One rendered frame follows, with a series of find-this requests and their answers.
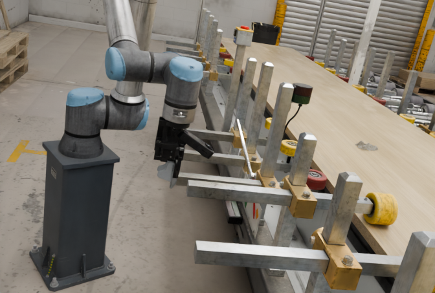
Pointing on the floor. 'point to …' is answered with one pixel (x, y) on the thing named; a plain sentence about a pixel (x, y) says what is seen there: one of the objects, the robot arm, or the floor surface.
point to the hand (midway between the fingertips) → (173, 184)
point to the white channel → (369, 24)
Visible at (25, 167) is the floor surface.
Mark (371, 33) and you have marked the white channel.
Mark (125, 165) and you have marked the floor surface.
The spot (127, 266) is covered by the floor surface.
